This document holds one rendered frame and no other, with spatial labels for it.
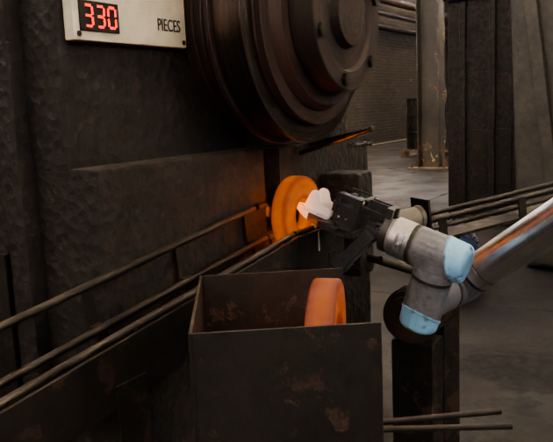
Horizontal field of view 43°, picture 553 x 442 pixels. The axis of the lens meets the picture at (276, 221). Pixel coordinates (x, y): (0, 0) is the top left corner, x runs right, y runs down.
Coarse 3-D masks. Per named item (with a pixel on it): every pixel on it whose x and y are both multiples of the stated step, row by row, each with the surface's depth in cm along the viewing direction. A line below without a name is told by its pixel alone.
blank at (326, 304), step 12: (312, 288) 79; (324, 288) 79; (336, 288) 79; (312, 300) 77; (324, 300) 77; (336, 300) 78; (312, 312) 76; (324, 312) 76; (336, 312) 78; (312, 324) 76; (324, 324) 75
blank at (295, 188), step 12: (288, 180) 138; (300, 180) 138; (276, 192) 136; (288, 192) 135; (300, 192) 138; (276, 204) 135; (288, 204) 135; (276, 216) 135; (288, 216) 135; (300, 216) 144; (276, 228) 135; (288, 228) 135; (300, 228) 142
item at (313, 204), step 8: (312, 192) 136; (312, 200) 136; (320, 200) 136; (304, 208) 138; (312, 208) 137; (320, 208) 136; (328, 208) 135; (304, 216) 137; (320, 216) 135; (328, 216) 135
